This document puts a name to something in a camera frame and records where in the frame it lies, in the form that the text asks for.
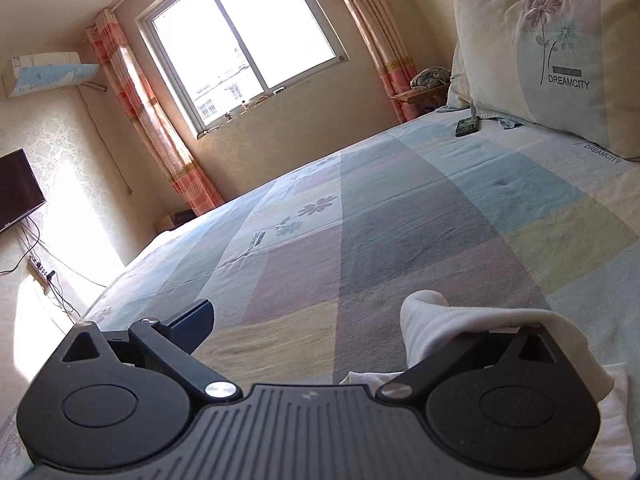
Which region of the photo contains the left orange striped curtain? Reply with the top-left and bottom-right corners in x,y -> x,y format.
86,9 -> 224,216

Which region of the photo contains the wall mounted black television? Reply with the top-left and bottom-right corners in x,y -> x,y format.
0,148 -> 46,232

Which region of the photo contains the black remote control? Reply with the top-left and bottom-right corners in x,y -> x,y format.
454,115 -> 480,138

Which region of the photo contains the wall mounted air conditioner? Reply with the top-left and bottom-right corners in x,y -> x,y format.
1,52 -> 100,99

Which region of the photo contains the orange striped curtain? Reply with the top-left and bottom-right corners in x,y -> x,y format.
86,9 -> 224,216
343,0 -> 419,122

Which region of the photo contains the right orange striped curtain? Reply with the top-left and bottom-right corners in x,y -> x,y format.
343,0 -> 419,122

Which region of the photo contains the rear pastel pillow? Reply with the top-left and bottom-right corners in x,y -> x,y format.
437,44 -> 472,113

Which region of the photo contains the pastel pillow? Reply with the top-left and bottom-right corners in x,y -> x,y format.
437,44 -> 472,113
454,0 -> 639,159

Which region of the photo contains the patchwork pastel bed sheet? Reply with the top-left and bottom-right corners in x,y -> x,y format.
0,106 -> 640,480

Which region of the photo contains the wooden bedside table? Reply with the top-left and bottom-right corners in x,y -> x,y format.
392,86 -> 448,122

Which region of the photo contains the window with white frame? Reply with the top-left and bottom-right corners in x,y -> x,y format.
139,0 -> 347,138

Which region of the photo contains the front pastel pillow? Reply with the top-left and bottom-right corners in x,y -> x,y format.
454,0 -> 639,159

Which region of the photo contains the white printed sweatshirt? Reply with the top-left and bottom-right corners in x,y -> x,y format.
341,290 -> 639,479

